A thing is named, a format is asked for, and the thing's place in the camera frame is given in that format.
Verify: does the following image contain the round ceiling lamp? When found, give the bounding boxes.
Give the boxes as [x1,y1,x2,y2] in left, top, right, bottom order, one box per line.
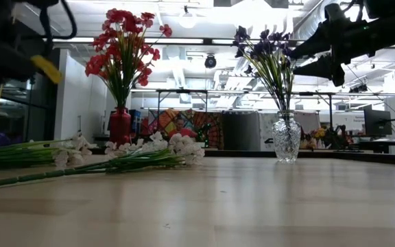
[178,12,198,29]

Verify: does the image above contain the dark grey partition panel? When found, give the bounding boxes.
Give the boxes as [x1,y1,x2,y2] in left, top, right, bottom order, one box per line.
[222,111,261,151]

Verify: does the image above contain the fluorescent ceiling light strip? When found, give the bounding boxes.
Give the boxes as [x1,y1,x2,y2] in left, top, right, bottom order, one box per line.
[212,38,289,46]
[51,36,204,45]

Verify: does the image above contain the blue storage box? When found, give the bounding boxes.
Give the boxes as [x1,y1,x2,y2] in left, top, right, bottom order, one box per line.
[130,109,142,134]

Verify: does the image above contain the black monitor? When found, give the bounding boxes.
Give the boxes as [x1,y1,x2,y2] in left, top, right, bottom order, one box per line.
[363,108,393,137]

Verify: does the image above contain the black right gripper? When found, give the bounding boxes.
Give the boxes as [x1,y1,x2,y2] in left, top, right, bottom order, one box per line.
[288,2,395,87]

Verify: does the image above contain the black track spotlights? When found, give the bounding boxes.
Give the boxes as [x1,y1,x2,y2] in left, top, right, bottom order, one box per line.
[348,84,370,94]

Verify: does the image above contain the yellow flower bouquet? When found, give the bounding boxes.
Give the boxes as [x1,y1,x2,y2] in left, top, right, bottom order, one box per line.
[312,127,328,149]

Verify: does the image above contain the white artificial flower bunch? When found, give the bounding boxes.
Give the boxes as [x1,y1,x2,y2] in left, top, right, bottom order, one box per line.
[0,134,140,172]
[0,131,206,190]

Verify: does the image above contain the clear crystal glass vase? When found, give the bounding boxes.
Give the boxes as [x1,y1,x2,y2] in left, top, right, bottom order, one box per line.
[272,109,302,164]

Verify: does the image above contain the yellow tag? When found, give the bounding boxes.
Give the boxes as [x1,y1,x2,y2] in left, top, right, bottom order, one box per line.
[31,54,64,85]

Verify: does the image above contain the black pipe frame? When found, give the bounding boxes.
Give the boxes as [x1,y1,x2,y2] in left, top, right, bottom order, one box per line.
[156,89,209,113]
[282,91,334,130]

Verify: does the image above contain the person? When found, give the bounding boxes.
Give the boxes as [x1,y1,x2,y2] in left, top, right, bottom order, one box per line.
[168,115,198,140]

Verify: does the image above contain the black desk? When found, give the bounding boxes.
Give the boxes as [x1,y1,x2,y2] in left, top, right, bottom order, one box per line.
[350,137,395,154]

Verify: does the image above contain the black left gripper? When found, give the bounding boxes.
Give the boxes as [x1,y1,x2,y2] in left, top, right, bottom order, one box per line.
[0,34,53,89]

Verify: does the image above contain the red glass vase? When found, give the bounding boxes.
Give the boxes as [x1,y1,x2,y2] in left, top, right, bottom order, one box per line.
[109,106,132,147]

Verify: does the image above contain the red artificial flower bunch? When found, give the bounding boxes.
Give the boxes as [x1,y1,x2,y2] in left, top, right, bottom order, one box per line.
[103,8,157,109]
[84,29,123,109]
[128,23,173,109]

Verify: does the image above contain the colourful patterned tapestry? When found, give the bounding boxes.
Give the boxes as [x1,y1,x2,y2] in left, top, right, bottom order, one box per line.
[147,108,224,150]

